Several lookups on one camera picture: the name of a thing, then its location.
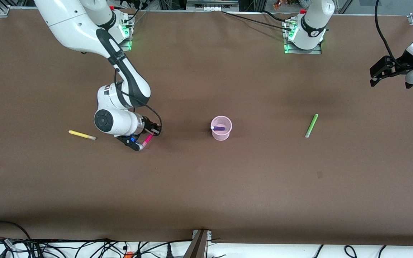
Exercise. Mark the purple highlighter pen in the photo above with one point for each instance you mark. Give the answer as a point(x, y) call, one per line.
point(219, 128)

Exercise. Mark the grey aluminium strut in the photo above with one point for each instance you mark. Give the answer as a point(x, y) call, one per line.
point(197, 247)

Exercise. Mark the pink highlighter pen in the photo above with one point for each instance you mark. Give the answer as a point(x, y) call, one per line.
point(146, 141)

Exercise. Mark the small orange object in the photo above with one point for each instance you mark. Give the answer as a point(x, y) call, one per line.
point(129, 254)

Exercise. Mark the yellow highlighter pen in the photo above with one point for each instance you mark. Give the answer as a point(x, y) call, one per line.
point(81, 134)

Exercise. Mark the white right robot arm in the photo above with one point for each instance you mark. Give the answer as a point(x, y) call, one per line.
point(77, 25)

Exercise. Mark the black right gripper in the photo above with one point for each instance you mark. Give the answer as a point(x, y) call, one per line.
point(151, 127)

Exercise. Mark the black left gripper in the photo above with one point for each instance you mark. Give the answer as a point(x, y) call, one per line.
point(398, 67)

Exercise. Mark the pink cup pen holder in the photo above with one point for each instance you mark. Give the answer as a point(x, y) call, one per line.
point(222, 136)

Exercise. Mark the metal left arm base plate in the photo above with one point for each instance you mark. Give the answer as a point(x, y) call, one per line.
point(303, 51)

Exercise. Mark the metal table edge bracket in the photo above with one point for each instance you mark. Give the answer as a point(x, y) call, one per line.
point(208, 233)

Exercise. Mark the green highlighter pen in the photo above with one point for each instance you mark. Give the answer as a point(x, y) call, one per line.
point(311, 126)

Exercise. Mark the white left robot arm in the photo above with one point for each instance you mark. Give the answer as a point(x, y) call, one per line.
point(314, 21)

